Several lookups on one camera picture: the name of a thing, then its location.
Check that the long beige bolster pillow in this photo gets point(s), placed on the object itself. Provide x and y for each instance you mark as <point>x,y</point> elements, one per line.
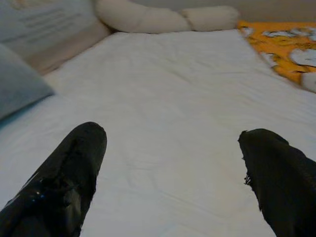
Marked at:
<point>148,19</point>

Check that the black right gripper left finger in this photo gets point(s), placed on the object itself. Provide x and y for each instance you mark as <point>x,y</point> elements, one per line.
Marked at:
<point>61,185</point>

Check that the white pillow with lettering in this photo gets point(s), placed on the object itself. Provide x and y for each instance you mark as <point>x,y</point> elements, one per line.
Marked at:
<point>44,24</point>

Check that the white quilted mattress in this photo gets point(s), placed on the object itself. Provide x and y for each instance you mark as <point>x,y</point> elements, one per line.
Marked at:
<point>160,98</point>

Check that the orange duck print blanket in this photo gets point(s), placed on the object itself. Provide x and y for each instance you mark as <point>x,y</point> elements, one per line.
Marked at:
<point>276,47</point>

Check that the plain grey pillow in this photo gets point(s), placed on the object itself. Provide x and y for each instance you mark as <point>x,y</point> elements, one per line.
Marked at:
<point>17,86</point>

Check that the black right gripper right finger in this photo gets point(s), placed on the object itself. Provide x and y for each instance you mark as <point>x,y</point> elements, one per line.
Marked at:
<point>284,185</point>

